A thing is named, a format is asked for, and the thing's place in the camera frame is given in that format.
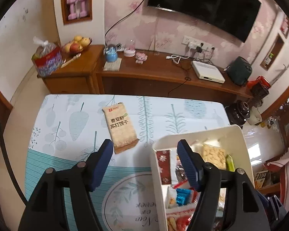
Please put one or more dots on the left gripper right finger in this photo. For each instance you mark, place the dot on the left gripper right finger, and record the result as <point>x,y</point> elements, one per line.
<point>192,164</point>

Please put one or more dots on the red white candy bag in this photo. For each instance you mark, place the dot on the red white candy bag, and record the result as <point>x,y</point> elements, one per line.
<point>179,218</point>

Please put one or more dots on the black wall television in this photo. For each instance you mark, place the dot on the black wall television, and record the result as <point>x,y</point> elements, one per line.
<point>235,17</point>

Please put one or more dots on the dark green appliance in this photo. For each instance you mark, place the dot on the dark green appliance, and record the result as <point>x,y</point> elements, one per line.
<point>239,71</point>

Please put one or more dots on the red bag of bread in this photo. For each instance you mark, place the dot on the red bag of bread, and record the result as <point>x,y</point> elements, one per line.
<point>47,57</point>

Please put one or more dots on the white set-top box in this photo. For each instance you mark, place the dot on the white set-top box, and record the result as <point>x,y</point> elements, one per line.
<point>207,72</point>

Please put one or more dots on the fruit bowl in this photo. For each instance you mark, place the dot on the fruit bowl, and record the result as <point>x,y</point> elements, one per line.
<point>77,45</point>

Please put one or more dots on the beige soda cracker packet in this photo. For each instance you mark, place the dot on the beige soda cracker packet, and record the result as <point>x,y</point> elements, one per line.
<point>120,127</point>

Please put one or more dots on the white bucket on floor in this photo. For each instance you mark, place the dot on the white bucket on floor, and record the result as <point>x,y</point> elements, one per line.
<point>255,116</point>

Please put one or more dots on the pink round jar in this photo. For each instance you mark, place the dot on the pink round jar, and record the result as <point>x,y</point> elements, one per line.
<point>129,52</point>

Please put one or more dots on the wall power strip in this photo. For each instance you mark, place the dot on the wall power strip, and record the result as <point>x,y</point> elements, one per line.
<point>193,43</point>

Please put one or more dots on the small blue snack packet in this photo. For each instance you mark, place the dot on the small blue snack packet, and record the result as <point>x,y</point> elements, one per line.
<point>177,197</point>

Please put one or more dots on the green small snack packet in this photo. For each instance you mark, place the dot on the green small snack packet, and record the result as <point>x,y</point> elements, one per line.
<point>230,163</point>

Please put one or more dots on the patterned tablecloth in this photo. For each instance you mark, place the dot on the patterned tablecloth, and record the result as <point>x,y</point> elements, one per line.
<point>68,128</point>

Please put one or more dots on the pink dumbbell left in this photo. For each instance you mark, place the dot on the pink dumbbell left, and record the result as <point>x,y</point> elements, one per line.
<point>72,9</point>

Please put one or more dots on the white plastic storage bin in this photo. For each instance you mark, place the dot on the white plastic storage bin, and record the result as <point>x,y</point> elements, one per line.
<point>229,138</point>

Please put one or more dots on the blue kettle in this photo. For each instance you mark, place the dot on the blue kettle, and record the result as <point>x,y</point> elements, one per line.
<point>110,53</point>

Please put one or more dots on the red patterned snack packet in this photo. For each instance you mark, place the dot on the red patterned snack packet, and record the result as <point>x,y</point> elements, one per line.
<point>163,157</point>

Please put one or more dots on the pink toy figurine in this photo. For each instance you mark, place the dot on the pink toy figurine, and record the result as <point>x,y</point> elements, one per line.
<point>140,58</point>

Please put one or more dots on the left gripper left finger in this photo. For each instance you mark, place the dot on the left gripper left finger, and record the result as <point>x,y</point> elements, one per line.
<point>97,164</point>

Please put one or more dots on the wooden TV cabinet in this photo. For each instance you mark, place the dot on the wooden TV cabinet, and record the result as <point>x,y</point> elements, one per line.
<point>157,76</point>

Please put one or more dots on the yellow rice cracker pack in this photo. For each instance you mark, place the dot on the yellow rice cracker pack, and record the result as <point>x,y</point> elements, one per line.
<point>214,155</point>

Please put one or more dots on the dark nut snack bag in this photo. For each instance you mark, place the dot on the dark nut snack bag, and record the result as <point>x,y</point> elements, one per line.
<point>180,172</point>

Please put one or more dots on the teal striped placemat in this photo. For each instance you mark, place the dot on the teal striped placemat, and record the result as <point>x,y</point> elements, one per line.
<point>59,198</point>

